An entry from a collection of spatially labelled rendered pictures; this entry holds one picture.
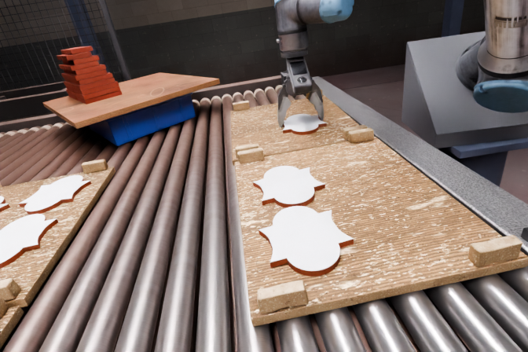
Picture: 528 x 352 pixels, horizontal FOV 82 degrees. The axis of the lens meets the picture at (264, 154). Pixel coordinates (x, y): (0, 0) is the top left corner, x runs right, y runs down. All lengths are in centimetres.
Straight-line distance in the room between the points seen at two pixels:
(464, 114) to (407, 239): 51
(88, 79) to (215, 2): 432
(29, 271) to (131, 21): 519
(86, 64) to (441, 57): 110
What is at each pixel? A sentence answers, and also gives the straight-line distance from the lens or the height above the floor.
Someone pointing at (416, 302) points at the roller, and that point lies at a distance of 44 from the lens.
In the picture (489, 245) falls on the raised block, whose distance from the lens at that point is 47.
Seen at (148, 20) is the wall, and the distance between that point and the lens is 557.
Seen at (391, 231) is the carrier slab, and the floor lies 94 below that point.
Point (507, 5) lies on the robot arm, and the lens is 63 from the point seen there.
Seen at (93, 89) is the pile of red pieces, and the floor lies 108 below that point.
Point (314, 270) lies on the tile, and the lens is 42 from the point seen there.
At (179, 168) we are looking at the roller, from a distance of 80.
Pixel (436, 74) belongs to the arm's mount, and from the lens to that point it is 96.
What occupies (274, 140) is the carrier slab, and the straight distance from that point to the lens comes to 80.
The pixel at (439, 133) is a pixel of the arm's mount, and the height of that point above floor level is 91.
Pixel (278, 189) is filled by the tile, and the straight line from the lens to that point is 57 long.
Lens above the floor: 125
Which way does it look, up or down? 26 degrees down
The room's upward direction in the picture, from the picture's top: 9 degrees counter-clockwise
